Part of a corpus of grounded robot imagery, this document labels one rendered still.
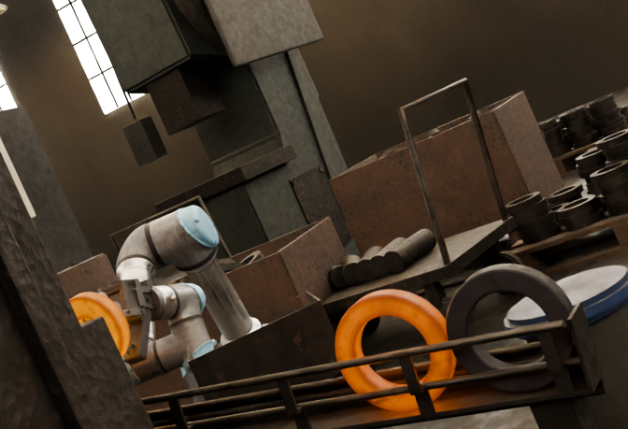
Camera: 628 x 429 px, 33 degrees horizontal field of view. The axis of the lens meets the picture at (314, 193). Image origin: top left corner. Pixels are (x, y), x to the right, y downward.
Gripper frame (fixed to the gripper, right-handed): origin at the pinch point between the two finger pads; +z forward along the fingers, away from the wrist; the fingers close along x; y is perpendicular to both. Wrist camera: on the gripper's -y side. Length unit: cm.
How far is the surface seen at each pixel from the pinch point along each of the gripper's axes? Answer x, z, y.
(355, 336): 66, 19, -18
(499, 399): 84, 16, -33
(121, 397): 28.0, 28.1, -17.3
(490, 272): 90, 19, -15
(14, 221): 27, 41, 12
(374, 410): 63, 13, -30
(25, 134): -345, -368, 190
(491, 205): -48, -375, 42
